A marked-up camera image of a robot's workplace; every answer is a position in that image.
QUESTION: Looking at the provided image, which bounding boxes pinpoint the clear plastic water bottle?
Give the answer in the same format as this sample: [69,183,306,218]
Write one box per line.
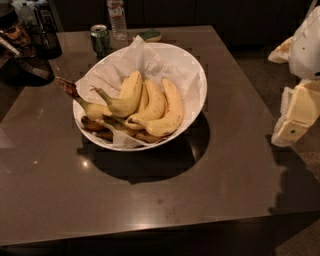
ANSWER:
[106,0,128,41]

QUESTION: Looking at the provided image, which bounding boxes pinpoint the black round tray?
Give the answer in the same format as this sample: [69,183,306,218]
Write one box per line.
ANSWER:
[0,57,55,87]

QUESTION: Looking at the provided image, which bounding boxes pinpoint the dark glass jar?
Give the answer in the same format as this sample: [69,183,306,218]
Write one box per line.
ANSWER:
[0,5,32,50]

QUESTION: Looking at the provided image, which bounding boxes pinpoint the green yellow sponge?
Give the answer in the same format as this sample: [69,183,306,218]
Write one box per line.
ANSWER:
[134,29,162,42]

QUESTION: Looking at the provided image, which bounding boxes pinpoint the brown bananas at bottom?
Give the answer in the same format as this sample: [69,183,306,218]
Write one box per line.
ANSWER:
[81,116,162,143]

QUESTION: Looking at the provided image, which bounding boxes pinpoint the black mesh basket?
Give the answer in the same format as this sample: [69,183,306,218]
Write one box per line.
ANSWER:
[31,8,62,59]

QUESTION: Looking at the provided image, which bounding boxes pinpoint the yellow banana left long stem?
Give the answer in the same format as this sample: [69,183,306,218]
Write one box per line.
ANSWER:
[54,77,112,121]

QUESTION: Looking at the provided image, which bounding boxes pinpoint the white bowl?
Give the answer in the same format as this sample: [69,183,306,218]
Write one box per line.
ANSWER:
[73,41,207,151]

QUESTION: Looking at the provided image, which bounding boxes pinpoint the white paper liner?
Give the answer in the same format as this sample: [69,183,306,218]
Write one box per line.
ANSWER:
[76,38,207,144]

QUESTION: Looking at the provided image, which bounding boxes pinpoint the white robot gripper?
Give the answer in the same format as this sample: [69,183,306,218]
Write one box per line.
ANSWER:
[268,6,320,147]

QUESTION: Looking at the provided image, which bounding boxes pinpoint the green soda can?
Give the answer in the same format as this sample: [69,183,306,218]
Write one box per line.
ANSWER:
[90,24,111,59]

